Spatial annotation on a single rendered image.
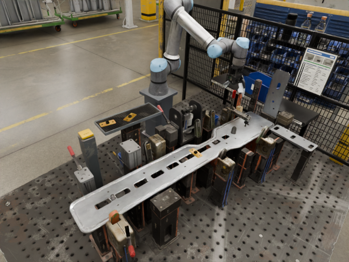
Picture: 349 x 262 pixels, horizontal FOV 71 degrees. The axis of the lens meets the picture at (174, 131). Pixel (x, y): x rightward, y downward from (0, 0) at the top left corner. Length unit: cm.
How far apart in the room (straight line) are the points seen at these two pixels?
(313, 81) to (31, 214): 202
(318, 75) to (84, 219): 171
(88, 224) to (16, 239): 55
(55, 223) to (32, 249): 16
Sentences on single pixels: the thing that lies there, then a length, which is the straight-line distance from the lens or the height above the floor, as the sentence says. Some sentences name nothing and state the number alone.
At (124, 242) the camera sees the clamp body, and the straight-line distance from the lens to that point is 104.
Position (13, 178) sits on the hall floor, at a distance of 304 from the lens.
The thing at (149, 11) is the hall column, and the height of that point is 33.
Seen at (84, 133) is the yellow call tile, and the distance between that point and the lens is 134.
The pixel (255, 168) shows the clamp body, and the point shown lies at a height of 80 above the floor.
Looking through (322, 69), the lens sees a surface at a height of 133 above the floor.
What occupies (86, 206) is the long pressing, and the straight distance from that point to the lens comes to 121.
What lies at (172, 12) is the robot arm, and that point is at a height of 166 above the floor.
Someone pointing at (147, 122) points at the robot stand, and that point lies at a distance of 193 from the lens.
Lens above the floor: 193
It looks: 36 degrees down
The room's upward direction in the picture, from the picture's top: 3 degrees clockwise
